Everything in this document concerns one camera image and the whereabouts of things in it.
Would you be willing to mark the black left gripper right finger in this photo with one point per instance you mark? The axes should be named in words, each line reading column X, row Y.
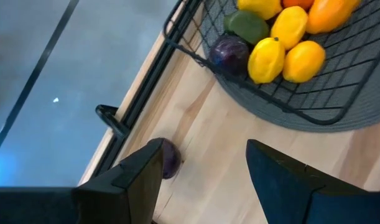
column 295, row 193

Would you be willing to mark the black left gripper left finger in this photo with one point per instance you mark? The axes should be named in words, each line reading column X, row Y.
column 127, row 189

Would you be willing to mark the purple cabbage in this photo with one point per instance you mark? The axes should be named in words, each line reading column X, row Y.
column 172, row 158
column 228, row 53

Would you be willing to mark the yellow lemon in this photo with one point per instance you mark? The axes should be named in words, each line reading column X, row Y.
column 266, row 60
column 303, row 60
column 289, row 26

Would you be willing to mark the green cucumber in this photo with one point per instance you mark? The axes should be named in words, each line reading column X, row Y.
column 247, row 26

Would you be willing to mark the orange-yellow bell pepper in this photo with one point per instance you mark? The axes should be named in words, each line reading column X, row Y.
column 329, row 15

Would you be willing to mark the yellow bell pepper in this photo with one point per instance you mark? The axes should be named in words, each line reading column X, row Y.
column 259, row 7

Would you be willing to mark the orange fruit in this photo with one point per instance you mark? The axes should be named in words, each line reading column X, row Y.
column 297, row 3

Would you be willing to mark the round grey woven mat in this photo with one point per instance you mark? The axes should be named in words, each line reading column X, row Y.
column 370, row 109

